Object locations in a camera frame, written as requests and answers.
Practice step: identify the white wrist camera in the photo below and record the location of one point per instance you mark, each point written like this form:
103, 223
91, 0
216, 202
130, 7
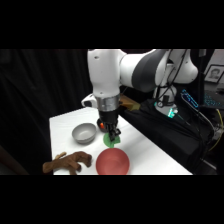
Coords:
89, 100

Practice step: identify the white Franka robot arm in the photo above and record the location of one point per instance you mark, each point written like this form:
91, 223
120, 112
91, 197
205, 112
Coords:
110, 73

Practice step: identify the blue lit device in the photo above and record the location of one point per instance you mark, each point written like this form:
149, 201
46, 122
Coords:
190, 98

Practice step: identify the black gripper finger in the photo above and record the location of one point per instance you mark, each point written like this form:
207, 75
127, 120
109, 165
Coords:
111, 134
117, 133

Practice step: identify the black bowl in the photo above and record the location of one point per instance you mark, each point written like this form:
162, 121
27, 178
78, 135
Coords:
98, 127

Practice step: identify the brown plush toy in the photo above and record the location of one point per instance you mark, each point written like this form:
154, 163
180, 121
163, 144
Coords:
68, 162

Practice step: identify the grey bowl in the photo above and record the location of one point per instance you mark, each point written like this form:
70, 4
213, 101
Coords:
84, 132

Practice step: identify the black curtain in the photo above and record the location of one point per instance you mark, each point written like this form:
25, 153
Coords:
43, 86

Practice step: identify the black robot stand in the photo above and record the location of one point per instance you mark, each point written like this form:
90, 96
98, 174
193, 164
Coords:
166, 136

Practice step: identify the framed portrait picture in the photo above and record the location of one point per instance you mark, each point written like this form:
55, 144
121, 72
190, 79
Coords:
214, 73

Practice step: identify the teal lit keyboard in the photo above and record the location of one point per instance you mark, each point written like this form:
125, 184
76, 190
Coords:
210, 100

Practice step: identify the orange cube block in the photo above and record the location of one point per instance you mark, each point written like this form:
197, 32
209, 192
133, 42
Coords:
101, 125

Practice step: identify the small green light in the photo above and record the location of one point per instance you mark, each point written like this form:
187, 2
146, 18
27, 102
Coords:
171, 113

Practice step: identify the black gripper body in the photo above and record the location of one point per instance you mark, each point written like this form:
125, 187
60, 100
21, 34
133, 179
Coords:
109, 120

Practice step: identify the pink bowl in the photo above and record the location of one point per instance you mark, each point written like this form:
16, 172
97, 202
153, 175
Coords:
112, 162

